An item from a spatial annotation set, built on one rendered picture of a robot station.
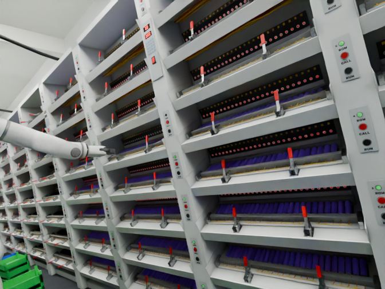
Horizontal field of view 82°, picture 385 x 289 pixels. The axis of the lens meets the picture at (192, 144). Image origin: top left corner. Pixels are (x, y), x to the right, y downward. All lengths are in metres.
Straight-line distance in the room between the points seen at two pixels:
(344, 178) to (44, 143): 1.15
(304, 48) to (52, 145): 1.05
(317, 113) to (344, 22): 0.25
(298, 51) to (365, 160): 0.37
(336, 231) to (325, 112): 0.37
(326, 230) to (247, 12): 0.77
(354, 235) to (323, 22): 0.62
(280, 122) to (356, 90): 0.22
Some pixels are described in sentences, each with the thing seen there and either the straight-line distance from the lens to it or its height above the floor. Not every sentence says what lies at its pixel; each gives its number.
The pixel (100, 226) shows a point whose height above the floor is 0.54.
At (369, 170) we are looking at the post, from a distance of 0.77.
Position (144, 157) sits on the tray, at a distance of 1.22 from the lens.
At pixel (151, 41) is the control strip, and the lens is 1.17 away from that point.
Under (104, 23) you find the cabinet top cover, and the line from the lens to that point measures 1.60.
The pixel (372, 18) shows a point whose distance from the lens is 0.80.
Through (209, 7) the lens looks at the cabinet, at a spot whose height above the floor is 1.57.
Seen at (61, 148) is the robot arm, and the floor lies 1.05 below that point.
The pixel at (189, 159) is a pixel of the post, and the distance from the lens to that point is 1.04.
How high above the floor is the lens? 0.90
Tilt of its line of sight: 2 degrees up
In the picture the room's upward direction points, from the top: 13 degrees counter-clockwise
